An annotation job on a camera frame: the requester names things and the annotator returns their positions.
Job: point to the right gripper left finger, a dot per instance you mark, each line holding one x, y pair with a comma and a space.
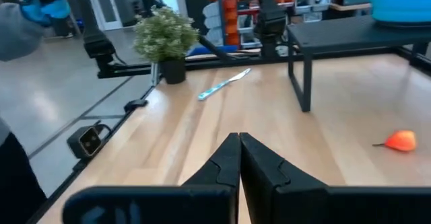
215, 197

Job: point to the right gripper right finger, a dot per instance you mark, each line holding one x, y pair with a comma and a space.
269, 190

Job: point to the small orange-red fruit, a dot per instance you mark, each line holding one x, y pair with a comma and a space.
402, 141

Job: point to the blue collapsible bowl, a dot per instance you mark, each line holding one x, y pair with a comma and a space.
397, 7

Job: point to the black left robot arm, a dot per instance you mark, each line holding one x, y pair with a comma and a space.
269, 19

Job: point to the black table edge clamp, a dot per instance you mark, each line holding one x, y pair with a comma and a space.
134, 104

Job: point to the blue storage bin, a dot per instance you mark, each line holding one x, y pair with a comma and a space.
208, 50

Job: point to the potted green plant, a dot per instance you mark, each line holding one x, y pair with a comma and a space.
165, 35

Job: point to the black mesh riser shelf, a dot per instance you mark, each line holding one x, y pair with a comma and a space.
336, 34

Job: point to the parts bin rack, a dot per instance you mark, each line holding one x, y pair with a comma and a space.
230, 15

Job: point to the person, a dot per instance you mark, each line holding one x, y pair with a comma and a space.
17, 183

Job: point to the wooden desk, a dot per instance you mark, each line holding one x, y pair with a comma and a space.
350, 7

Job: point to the person's hand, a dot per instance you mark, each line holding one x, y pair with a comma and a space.
57, 10

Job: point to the silver metal frame bracket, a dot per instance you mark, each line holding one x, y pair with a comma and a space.
282, 50
155, 74

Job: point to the black table-level camera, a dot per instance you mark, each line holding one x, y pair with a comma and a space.
85, 143

